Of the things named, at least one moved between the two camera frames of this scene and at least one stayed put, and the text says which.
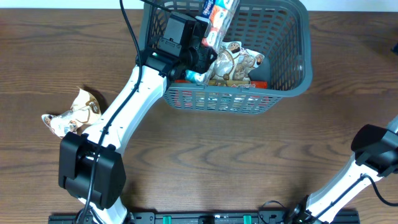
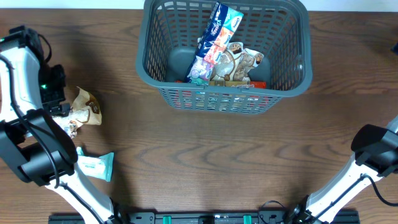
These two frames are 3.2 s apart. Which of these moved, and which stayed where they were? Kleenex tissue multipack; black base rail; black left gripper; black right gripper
Moved: Kleenex tissue multipack; black left gripper
Stayed: black base rail; black right gripper
